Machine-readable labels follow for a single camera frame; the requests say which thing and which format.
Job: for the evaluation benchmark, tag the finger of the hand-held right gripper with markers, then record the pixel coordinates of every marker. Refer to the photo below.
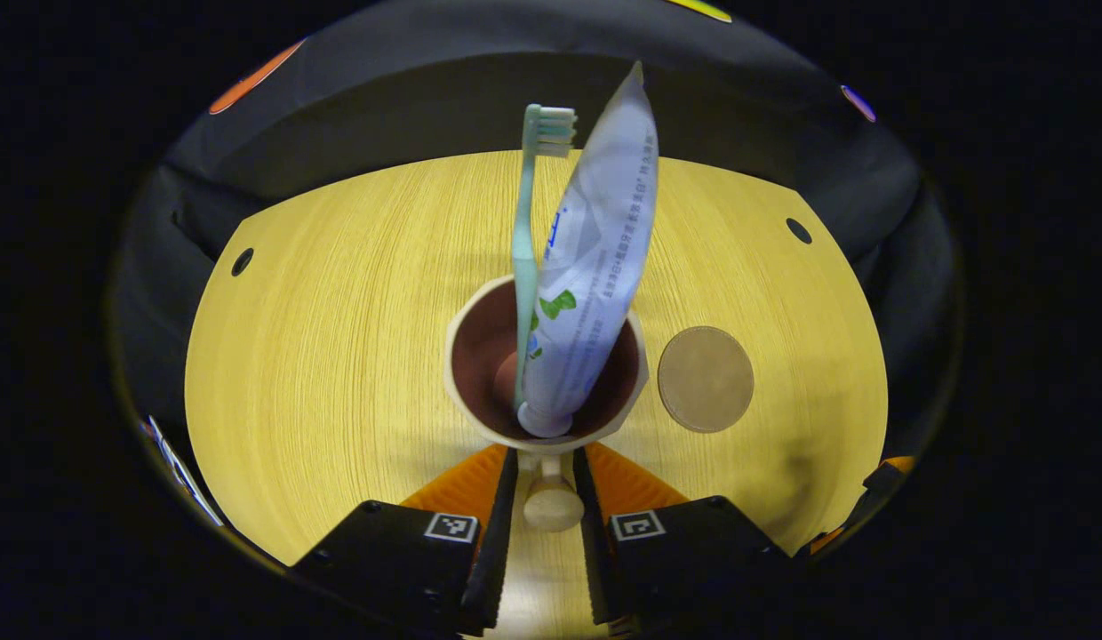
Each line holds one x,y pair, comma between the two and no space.
882,493

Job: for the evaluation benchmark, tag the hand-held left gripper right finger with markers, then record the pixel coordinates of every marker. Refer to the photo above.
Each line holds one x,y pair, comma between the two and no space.
594,542

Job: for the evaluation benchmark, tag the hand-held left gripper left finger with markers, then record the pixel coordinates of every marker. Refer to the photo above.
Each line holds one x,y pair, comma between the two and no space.
498,542

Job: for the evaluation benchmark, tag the beige cup with brown inside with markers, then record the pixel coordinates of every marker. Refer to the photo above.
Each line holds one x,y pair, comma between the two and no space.
480,364

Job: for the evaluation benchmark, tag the round brown coaster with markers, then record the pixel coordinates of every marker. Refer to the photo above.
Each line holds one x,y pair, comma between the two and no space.
706,380

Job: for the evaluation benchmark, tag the white toothpaste tube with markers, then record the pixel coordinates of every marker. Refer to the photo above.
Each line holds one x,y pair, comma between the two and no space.
600,267

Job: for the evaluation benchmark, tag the light blue toothbrush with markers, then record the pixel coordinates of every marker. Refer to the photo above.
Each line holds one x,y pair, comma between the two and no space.
524,222

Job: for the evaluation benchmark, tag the computer monitor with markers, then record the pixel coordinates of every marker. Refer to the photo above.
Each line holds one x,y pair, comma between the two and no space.
182,471

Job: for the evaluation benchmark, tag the black backdrop cloth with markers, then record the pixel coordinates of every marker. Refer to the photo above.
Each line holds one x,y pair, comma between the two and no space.
427,89

